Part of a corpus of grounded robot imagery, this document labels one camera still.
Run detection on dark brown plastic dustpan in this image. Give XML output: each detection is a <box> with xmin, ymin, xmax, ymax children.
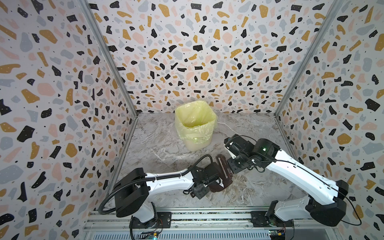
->
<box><xmin>209</xmin><ymin>169</ymin><xmax>233</xmax><ymax>193</ymax></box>

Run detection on brown cartoon face hand broom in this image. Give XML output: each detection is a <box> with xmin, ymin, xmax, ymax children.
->
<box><xmin>216</xmin><ymin>154</ymin><xmax>233</xmax><ymax>180</ymax></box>

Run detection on cream bin with green bag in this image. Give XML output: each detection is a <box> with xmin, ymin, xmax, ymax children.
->
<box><xmin>175</xmin><ymin>101</ymin><xmax>218</xmax><ymax>152</ymax></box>

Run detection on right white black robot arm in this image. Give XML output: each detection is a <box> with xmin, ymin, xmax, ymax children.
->
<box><xmin>224</xmin><ymin>135</ymin><xmax>349</xmax><ymax>227</ymax></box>

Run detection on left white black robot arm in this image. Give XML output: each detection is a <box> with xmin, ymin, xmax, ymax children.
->
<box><xmin>114</xmin><ymin>162</ymin><xmax>232</xmax><ymax>225</ymax></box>

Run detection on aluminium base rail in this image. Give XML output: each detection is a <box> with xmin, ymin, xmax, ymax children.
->
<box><xmin>80</xmin><ymin>207</ymin><xmax>342</xmax><ymax>240</ymax></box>

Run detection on right aluminium corner post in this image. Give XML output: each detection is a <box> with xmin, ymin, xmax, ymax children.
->
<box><xmin>274</xmin><ymin>0</ymin><xmax>343</xmax><ymax>120</ymax></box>

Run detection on aluminium corner post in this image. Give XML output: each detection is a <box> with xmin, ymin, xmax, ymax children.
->
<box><xmin>274</xmin><ymin>0</ymin><xmax>343</xmax><ymax>120</ymax></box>
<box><xmin>79</xmin><ymin>0</ymin><xmax>138</xmax><ymax>119</ymax></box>

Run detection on left aluminium corner post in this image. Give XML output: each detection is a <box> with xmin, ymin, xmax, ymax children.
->
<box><xmin>79</xmin><ymin>0</ymin><xmax>138</xmax><ymax>119</ymax></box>

